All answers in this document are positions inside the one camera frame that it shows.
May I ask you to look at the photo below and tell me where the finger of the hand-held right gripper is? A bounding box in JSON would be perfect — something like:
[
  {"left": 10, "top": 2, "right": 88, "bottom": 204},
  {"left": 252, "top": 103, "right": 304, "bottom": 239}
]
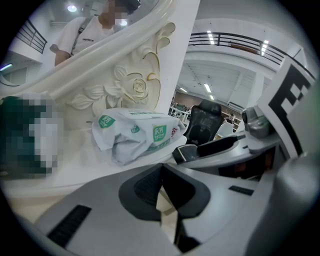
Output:
[
  {"left": 179, "top": 133, "right": 283, "bottom": 176},
  {"left": 172, "top": 134, "right": 247, "bottom": 165}
]

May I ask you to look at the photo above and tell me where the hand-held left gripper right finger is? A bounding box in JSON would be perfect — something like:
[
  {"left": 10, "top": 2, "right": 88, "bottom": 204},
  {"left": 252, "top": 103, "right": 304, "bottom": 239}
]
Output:
[{"left": 162, "top": 163, "right": 276, "bottom": 256}]

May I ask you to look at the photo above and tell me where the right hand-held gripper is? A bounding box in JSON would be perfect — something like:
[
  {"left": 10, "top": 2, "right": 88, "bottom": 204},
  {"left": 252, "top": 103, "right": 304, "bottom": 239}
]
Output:
[{"left": 241, "top": 57, "right": 320, "bottom": 158}]

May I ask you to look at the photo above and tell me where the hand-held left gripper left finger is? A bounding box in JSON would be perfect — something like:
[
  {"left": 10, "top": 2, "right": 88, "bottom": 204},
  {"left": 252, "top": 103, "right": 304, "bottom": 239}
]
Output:
[{"left": 34, "top": 163, "right": 181, "bottom": 256}]

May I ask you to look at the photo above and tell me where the white green makeup wipes pack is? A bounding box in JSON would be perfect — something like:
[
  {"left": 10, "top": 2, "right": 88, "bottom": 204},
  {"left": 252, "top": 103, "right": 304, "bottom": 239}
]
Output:
[{"left": 91, "top": 107, "right": 188, "bottom": 167}]

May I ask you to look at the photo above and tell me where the dark green makeup box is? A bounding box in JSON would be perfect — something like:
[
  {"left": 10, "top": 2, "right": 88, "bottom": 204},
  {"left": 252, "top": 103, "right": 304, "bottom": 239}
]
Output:
[{"left": 0, "top": 93, "right": 65, "bottom": 180}]

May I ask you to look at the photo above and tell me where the white carved vanity mirror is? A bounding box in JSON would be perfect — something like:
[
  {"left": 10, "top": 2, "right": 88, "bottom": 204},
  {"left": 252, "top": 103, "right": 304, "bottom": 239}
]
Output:
[{"left": 0, "top": 0, "right": 202, "bottom": 133}]

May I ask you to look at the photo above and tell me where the black mesh office chair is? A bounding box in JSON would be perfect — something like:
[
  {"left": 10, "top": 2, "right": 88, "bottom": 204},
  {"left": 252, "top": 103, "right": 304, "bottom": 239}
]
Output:
[{"left": 183, "top": 98, "right": 223, "bottom": 146}]

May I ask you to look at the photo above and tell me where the black balcony railing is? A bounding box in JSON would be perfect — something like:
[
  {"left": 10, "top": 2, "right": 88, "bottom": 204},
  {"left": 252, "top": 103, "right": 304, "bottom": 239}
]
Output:
[{"left": 188, "top": 31, "right": 316, "bottom": 79}]

